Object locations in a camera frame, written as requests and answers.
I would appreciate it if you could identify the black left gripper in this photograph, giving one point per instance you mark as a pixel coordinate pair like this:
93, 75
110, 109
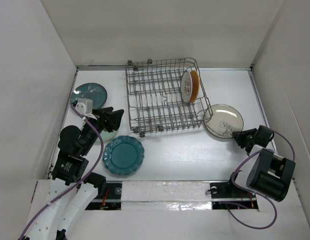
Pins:
109, 119

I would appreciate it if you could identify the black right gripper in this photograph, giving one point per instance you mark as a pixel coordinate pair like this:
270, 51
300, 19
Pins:
239, 135

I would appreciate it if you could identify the light green plate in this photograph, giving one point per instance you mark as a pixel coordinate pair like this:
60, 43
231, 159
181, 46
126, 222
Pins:
106, 136

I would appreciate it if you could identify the cream plate tree drawing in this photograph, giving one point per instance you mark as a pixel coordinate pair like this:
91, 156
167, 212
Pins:
224, 121

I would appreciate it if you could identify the teal scalloped plate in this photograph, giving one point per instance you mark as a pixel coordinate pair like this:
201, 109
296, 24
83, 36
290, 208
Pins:
123, 155

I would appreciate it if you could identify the white plate red characters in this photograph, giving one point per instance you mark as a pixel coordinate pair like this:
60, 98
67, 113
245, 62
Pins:
186, 86

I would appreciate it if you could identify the woven-pattern orange plate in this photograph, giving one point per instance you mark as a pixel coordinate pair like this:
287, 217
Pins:
195, 85

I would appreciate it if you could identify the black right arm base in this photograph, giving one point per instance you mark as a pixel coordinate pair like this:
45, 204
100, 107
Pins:
226, 196

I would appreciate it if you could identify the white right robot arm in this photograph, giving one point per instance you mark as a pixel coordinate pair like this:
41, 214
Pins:
271, 174

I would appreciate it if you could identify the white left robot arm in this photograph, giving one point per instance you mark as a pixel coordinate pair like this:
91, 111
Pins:
72, 187

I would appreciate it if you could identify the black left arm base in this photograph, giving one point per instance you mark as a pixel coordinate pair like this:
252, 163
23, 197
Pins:
110, 200

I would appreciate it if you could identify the dark teal glazed plate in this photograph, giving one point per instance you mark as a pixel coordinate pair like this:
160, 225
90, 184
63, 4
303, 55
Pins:
94, 91

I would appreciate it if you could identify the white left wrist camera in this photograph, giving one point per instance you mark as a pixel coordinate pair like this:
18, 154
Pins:
84, 106

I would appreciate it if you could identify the grey wire dish rack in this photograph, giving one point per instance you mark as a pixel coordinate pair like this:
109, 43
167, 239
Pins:
155, 103

